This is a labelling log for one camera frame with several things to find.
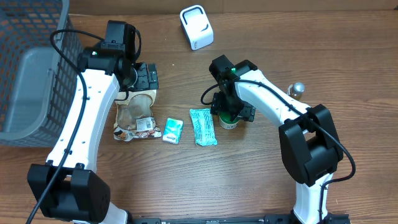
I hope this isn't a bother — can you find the green lid seasoning jar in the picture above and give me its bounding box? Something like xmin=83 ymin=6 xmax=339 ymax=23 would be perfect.
xmin=219 ymin=113 xmax=239 ymax=129

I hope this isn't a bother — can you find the teal tissue pack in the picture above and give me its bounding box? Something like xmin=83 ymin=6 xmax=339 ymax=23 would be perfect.
xmin=190 ymin=108 xmax=218 ymax=147

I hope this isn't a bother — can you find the brown white snack bag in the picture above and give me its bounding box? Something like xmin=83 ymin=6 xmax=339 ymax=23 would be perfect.
xmin=113 ymin=90 xmax=162 ymax=142

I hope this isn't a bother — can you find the teal white tissue packet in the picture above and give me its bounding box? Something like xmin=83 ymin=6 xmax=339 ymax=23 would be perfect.
xmin=162 ymin=118 xmax=183 ymax=144

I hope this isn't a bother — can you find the yellow dish soap bottle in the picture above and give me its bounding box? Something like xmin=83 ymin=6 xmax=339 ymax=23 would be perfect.
xmin=287 ymin=82 xmax=305 ymax=100

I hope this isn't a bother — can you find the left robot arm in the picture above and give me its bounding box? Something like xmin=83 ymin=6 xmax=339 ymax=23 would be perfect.
xmin=27 ymin=21 xmax=159 ymax=223

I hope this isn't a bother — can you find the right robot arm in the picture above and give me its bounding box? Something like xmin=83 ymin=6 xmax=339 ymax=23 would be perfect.
xmin=209 ymin=55 xmax=350 ymax=223

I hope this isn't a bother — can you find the white barcode scanner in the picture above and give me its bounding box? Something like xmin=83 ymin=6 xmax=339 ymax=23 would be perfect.
xmin=179 ymin=4 xmax=214 ymax=50

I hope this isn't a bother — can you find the grey plastic shopping basket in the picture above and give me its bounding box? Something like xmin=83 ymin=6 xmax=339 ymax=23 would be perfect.
xmin=1 ymin=0 xmax=83 ymax=147

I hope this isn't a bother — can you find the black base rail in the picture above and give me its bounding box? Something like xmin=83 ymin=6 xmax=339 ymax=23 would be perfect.
xmin=129 ymin=213 xmax=352 ymax=224

